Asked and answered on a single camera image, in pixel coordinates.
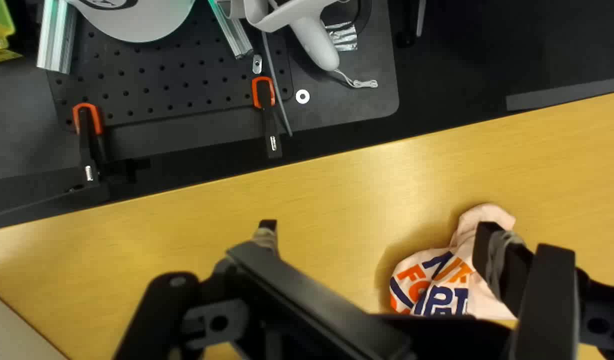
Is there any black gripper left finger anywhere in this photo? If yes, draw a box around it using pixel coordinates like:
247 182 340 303
114 220 414 360

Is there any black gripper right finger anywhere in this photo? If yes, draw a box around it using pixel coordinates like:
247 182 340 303
471 223 614 360

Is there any pink printed cloth on table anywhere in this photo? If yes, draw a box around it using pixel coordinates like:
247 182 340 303
387 205 515 321

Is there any orange black clamp right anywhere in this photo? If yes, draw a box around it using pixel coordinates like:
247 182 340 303
250 74 282 161

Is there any orange black clamp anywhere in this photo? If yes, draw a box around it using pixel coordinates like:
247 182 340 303
72 103 108 184
250 74 282 161

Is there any orange black clamp left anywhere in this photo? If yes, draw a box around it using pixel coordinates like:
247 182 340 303
72 103 108 184

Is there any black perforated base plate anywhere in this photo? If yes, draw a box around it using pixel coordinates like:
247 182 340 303
48 5 400 129

